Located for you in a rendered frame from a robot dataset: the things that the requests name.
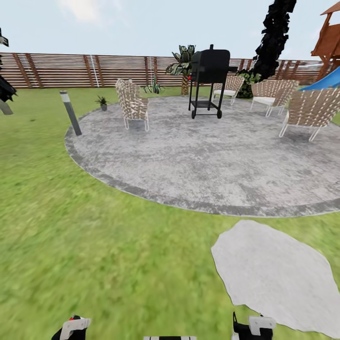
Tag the pot plant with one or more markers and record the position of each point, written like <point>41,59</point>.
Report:
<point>103,103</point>

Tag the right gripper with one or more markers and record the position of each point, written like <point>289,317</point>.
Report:
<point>245,333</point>

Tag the charcoal grill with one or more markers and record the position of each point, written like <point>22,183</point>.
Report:
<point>209,66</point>

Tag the garden chair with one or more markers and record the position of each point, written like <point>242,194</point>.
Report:
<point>313,108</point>
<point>274,93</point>
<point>232,86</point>
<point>132,104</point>

